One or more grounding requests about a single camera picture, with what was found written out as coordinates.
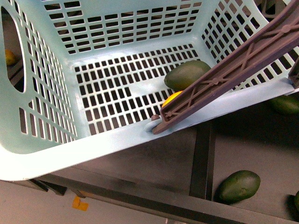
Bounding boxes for yellow mango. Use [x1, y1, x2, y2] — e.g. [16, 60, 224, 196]
[161, 91, 183, 108]

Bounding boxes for dark green avocado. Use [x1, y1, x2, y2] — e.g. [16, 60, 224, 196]
[164, 60, 211, 91]

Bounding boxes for light blue plastic basket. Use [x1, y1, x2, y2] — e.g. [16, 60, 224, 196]
[0, 0, 299, 182]

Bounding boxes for green avocado on shelf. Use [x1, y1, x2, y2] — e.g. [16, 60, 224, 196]
[218, 170, 261, 203]

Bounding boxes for green avocado far right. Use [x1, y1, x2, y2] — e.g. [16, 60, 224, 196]
[268, 95, 299, 115]

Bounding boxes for orange mango on shelf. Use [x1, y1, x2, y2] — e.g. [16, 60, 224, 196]
[5, 49, 17, 66]

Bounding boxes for green avocado at edge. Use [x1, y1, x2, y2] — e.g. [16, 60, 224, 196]
[294, 191, 299, 211]

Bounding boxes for black shelf divider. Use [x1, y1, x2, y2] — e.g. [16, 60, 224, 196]
[189, 121, 215, 201]

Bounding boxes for orange floor tape marker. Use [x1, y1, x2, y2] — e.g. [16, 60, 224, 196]
[72, 196, 89, 211]

